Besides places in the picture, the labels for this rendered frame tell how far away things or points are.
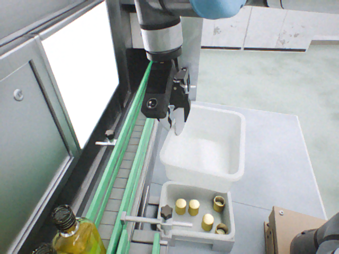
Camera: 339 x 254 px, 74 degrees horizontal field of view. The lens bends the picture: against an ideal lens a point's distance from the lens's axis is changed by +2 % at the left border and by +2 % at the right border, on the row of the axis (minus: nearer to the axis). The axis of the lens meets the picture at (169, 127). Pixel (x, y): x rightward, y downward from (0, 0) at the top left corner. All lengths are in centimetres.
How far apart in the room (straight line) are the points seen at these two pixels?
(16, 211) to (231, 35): 386
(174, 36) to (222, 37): 365
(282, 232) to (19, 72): 73
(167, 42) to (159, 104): 11
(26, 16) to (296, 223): 81
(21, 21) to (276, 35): 395
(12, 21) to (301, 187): 98
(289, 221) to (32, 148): 68
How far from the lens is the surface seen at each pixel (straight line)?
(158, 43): 42
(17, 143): 50
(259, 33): 415
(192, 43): 116
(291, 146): 115
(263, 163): 102
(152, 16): 41
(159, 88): 42
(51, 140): 58
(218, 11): 33
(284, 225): 75
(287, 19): 421
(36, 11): 56
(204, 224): 74
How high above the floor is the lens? 147
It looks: 40 degrees down
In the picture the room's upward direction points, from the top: straight up
